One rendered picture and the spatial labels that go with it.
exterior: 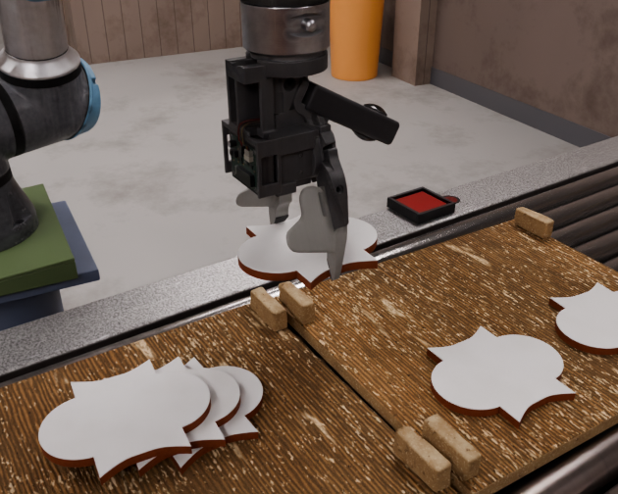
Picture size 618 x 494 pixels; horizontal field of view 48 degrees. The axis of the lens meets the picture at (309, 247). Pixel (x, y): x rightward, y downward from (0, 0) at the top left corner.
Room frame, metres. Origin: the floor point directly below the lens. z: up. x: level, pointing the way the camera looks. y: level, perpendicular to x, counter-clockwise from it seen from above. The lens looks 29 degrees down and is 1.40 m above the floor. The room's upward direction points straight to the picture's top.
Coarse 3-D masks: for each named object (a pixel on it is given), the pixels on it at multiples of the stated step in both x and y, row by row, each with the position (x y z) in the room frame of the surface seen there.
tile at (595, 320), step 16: (592, 288) 0.71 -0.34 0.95; (560, 304) 0.67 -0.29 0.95; (576, 304) 0.67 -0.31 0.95; (592, 304) 0.67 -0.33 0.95; (608, 304) 0.67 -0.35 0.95; (560, 320) 0.64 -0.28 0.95; (576, 320) 0.64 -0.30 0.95; (592, 320) 0.64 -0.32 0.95; (608, 320) 0.64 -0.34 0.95; (560, 336) 0.62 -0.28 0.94; (576, 336) 0.61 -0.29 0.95; (592, 336) 0.61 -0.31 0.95; (608, 336) 0.61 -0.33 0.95; (592, 352) 0.59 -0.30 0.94; (608, 352) 0.59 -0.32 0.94
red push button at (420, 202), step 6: (420, 192) 1.02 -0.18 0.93; (402, 198) 1.00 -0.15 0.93; (408, 198) 1.00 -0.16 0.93; (414, 198) 1.00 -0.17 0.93; (420, 198) 1.00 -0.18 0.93; (426, 198) 1.00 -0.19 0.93; (432, 198) 1.00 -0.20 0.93; (408, 204) 0.98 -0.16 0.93; (414, 204) 0.98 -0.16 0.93; (420, 204) 0.98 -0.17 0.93; (426, 204) 0.98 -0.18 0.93; (432, 204) 0.98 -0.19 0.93; (438, 204) 0.98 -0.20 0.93; (444, 204) 0.98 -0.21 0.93; (420, 210) 0.96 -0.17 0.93; (426, 210) 0.96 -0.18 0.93
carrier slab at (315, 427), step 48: (192, 336) 0.62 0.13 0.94; (240, 336) 0.62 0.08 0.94; (288, 336) 0.62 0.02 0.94; (48, 384) 0.54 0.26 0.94; (288, 384) 0.54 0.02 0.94; (336, 384) 0.54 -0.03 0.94; (0, 432) 0.48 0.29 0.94; (288, 432) 0.48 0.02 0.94; (336, 432) 0.48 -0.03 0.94; (384, 432) 0.48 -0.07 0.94; (0, 480) 0.42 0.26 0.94; (48, 480) 0.42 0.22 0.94; (96, 480) 0.42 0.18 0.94; (144, 480) 0.42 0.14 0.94; (192, 480) 0.42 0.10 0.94; (240, 480) 0.42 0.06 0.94; (288, 480) 0.42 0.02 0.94; (336, 480) 0.42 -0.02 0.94; (384, 480) 0.42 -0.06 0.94
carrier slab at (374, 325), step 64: (448, 256) 0.80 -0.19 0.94; (512, 256) 0.80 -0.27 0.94; (576, 256) 0.80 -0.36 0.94; (320, 320) 0.66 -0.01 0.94; (384, 320) 0.66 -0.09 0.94; (448, 320) 0.66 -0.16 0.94; (512, 320) 0.66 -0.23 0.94; (384, 384) 0.54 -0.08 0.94; (576, 384) 0.54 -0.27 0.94; (512, 448) 0.46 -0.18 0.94
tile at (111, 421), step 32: (96, 384) 0.51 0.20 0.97; (128, 384) 0.51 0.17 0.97; (160, 384) 0.51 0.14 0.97; (192, 384) 0.51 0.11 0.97; (64, 416) 0.47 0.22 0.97; (96, 416) 0.47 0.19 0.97; (128, 416) 0.47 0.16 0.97; (160, 416) 0.47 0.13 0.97; (192, 416) 0.47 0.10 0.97; (64, 448) 0.43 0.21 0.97; (96, 448) 0.43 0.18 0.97; (128, 448) 0.43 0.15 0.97; (160, 448) 0.43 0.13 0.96
